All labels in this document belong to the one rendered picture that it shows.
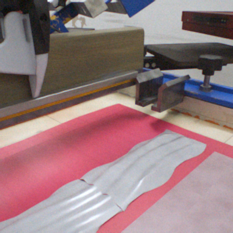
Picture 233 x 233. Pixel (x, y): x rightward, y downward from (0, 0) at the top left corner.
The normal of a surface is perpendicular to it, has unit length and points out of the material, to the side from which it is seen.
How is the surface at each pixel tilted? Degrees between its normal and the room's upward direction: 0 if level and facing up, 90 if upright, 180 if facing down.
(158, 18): 90
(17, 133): 0
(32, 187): 0
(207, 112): 90
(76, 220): 33
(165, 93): 90
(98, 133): 0
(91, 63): 89
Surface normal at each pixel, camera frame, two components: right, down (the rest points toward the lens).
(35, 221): 0.35, -0.58
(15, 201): 0.01, -0.91
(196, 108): -0.70, 0.29
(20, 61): 0.71, 0.19
